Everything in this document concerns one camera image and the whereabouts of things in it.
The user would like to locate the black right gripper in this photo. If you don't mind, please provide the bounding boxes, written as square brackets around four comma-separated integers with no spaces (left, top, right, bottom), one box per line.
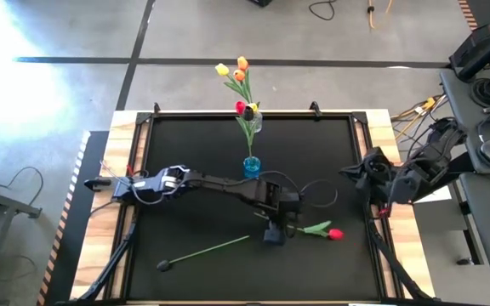
[339,146,397,201]

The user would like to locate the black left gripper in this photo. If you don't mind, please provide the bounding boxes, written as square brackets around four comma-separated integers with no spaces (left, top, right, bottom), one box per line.
[256,180,304,247]

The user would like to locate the red artificial tulip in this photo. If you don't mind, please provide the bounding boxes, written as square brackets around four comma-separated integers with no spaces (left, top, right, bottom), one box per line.
[253,211,345,242]
[234,100,255,162]

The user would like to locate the orange artificial tulip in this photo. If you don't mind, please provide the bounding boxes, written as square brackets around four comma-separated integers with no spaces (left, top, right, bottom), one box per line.
[233,69,254,107]
[236,55,254,107]

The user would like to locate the blue textured glass vase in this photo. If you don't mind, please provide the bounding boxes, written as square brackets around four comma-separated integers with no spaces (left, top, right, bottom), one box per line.
[242,156,263,179]

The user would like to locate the clear glass vase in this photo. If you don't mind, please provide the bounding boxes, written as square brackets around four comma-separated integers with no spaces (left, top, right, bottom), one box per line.
[248,110,264,134]

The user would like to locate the white paper sheet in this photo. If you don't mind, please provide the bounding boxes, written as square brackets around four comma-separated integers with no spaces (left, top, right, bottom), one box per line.
[413,185,453,204]

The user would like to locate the black support bar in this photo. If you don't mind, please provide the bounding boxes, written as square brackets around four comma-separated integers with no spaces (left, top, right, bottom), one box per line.
[414,151,476,204]

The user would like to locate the grey side desk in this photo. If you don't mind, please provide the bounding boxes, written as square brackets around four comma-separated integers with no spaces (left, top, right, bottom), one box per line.
[439,67,490,175]
[457,172,490,278]

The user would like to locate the thick black bar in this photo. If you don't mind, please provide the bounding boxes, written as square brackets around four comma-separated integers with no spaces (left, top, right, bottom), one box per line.
[457,25,490,82]

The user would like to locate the black red case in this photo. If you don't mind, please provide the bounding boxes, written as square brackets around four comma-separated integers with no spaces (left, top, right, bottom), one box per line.
[448,23,490,69]

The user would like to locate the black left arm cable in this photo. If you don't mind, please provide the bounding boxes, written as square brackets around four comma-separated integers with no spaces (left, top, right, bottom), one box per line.
[299,178,340,210]

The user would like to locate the black diagonal frame strut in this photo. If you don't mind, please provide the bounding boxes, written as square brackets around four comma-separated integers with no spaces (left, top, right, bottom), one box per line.
[78,220,139,302]
[366,212,431,302]

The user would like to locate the yellow floor cable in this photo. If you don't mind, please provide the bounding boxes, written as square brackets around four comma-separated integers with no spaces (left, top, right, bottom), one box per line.
[391,95,448,136]
[367,0,395,30]

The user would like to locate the black floor cable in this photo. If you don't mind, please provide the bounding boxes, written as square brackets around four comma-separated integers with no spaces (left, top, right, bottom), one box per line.
[308,0,338,22]

